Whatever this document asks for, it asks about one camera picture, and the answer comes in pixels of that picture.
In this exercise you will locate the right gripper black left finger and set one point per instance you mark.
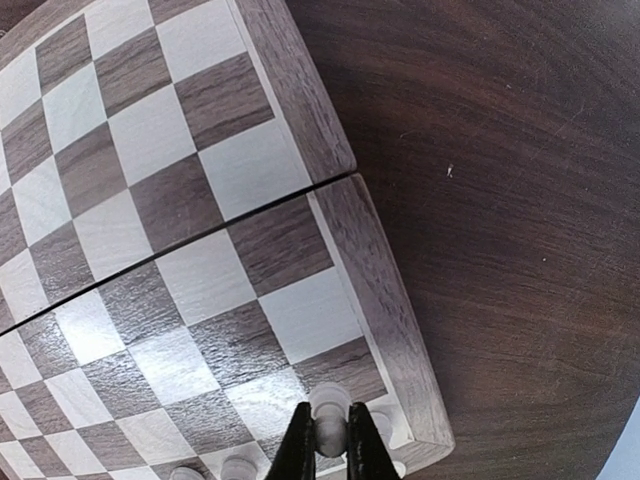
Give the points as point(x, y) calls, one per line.
point(295, 457)

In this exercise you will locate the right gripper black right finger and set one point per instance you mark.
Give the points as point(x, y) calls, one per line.
point(367, 456)

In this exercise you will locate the light chess pawn piece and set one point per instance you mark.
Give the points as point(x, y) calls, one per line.
point(384, 426)

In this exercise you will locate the light chess king piece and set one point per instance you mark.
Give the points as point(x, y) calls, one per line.
point(238, 468)

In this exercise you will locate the wooden chess board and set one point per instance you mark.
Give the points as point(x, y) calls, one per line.
point(187, 249)

